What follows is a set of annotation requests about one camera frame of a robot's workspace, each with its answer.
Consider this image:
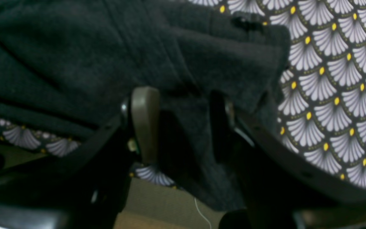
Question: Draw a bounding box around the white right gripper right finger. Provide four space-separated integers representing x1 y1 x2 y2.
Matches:
209 90 235 163

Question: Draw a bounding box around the dark grey T-shirt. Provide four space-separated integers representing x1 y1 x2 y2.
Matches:
0 0 291 211

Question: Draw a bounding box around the fan-patterned table cloth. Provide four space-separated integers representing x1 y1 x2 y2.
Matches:
0 0 366 190

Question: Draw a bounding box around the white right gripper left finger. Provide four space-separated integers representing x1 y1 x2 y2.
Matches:
131 87 161 164

